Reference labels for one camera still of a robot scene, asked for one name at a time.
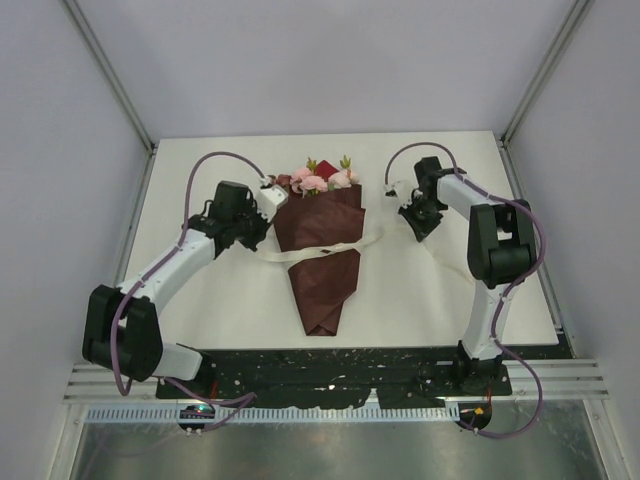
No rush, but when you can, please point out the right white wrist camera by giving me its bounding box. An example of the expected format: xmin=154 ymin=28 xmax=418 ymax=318
xmin=384 ymin=180 xmax=415 ymax=208

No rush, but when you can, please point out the left aluminium corner post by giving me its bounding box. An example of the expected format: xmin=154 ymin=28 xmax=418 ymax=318
xmin=60 ymin=0 xmax=155 ymax=153

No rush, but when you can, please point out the aluminium corner post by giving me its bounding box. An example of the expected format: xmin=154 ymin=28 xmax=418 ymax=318
xmin=502 ymin=0 xmax=597 ymax=146
xmin=60 ymin=0 xmax=155 ymax=153

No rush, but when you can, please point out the dusty pink flower stem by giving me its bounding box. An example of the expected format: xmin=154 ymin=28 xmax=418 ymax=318
xmin=269 ymin=174 xmax=292 ymax=191

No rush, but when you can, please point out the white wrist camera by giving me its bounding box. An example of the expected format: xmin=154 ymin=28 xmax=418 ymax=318
xmin=384 ymin=180 xmax=415 ymax=208
xmin=256 ymin=184 xmax=289 ymax=222

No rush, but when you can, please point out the red wrapping paper sheet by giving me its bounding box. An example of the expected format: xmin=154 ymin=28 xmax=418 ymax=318
xmin=274 ymin=160 xmax=366 ymax=336

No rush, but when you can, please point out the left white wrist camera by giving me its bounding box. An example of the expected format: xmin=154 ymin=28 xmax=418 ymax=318
xmin=256 ymin=184 xmax=289 ymax=222

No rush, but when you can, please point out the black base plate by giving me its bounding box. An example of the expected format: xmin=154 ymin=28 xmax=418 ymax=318
xmin=94 ymin=344 xmax=574 ymax=409

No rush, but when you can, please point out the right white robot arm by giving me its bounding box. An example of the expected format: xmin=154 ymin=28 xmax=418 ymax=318
xmin=386 ymin=157 xmax=538 ymax=395

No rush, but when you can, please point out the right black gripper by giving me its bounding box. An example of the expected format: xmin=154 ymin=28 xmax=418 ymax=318
xmin=400 ymin=194 xmax=445 ymax=242

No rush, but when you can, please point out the white slotted cable duct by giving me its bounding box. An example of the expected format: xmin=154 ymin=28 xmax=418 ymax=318
xmin=85 ymin=403 xmax=459 ymax=424

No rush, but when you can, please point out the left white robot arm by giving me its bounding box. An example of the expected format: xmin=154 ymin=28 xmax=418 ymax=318
xmin=82 ymin=181 xmax=288 ymax=398

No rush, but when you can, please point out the right aluminium corner post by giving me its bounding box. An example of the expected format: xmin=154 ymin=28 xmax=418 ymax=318
xmin=502 ymin=0 xmax=597 ymax=146

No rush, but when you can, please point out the cream ribbon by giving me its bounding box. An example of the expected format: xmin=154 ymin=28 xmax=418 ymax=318
xmin=249 ymin=224 xmax=476 ymax=289

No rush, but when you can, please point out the aluminium frame rail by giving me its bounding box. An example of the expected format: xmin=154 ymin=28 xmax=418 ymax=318
xmin=63 ymin=359 xmax=610 ymax=404

